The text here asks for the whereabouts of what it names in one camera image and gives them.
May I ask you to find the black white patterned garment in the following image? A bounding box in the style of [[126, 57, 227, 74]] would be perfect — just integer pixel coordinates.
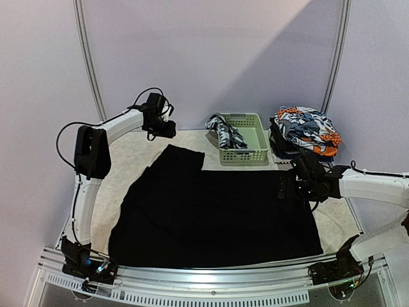
[[204, 114, 248, 150]]

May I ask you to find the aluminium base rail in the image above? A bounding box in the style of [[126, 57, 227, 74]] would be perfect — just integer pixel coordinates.
[[27, 248, 400, 306]]

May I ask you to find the orange blue patterned folded garment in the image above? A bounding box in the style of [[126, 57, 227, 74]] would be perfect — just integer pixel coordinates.
[[274, 106, 342, 157]]

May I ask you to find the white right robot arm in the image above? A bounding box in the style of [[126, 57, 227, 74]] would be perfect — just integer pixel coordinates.
[[278, 162, 408, 279]]

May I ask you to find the black t-shirt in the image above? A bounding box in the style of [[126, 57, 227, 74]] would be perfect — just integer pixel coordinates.
[[108, 145, 323, 269]]

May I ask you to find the corner wall post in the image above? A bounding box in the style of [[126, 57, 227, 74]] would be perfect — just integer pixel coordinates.
[[72, 0, 107, 121], [321, 0, 351, 113]]

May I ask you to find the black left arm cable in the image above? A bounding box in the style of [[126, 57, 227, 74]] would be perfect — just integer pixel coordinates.
[[56, 88, 167, 173]]

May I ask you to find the right corner wall post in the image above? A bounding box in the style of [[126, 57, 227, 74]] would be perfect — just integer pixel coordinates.
[[321, 0, 351, 113]]

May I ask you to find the dark folded clothes stack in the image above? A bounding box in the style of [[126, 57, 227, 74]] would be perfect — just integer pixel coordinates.
[[269, 118, 307, 160]]

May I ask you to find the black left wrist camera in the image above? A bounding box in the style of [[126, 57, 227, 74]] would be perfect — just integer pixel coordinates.
[[146, 93, 174, 122]]

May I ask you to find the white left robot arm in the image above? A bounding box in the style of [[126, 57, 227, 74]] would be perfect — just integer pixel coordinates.
[[58, 106, 176, 249]]

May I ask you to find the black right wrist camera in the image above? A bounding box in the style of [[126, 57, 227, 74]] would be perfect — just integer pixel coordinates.
[[290, 152, 326, 182]]

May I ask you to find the pale green plastic laundry basket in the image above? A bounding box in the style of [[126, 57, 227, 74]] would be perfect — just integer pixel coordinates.
[[219, 113, 270, 167]]

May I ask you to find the left corner wall post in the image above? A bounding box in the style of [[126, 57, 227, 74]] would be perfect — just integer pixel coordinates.
[[72, 0, 107, 121]]

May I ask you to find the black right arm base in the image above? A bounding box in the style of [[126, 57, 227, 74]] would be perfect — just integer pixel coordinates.
[[307, 235, 374, 290]]

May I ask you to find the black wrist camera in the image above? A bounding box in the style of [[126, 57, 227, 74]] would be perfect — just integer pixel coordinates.
[[290, 152, 326, 182], [146, 93, 174, 122]]

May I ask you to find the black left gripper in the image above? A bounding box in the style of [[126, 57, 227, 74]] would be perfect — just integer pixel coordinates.
[[146, 116, 176, 138]]

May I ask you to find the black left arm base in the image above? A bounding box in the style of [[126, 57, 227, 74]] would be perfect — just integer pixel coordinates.
[[61, 236, 118, 285]]

